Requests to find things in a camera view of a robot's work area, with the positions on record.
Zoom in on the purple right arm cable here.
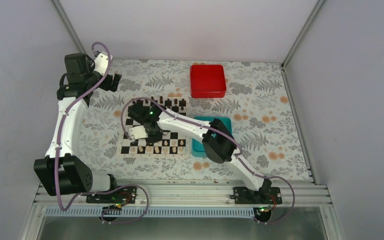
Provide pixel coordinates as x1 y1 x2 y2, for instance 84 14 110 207
120 96 296 226

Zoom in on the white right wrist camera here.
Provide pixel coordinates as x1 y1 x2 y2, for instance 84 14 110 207
127 125 148 142

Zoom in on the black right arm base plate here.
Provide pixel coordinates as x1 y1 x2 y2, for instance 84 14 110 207
229 186 283 205

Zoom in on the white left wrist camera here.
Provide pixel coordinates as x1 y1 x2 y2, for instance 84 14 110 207
94 51 113 76

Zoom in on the red square box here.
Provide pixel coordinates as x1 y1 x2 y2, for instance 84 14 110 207
190 64 227 99

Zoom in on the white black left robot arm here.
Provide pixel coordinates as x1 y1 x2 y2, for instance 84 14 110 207
33 52 122 203

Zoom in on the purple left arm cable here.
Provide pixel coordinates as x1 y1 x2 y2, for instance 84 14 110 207
54 42 150 226

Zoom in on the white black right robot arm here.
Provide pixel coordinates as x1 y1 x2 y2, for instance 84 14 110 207
121 97 272 204

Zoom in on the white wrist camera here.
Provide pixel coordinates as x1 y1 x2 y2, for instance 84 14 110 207
94 51 113 76
127 125 148 142

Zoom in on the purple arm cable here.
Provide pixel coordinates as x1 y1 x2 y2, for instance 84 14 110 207
120 96 296 226
54 42 150 226

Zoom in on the aluminium front rail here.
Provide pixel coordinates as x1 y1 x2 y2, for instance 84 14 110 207
32 180 333 218

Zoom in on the floral patterned table mat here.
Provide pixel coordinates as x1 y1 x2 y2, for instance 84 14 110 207
79 59 310 181

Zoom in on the teal square tray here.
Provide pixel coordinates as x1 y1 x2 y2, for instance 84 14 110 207
191 116 233 158

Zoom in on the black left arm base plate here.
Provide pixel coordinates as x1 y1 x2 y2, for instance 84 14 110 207
86 186 137 205

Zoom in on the black white chessboard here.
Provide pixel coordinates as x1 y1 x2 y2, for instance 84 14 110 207
116 99 190 158

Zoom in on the aluminium corner frame post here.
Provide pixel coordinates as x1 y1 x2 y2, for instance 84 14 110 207
50 0 87 54

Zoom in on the aluminium right frame post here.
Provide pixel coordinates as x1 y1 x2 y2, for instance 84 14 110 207
282 0 326 71

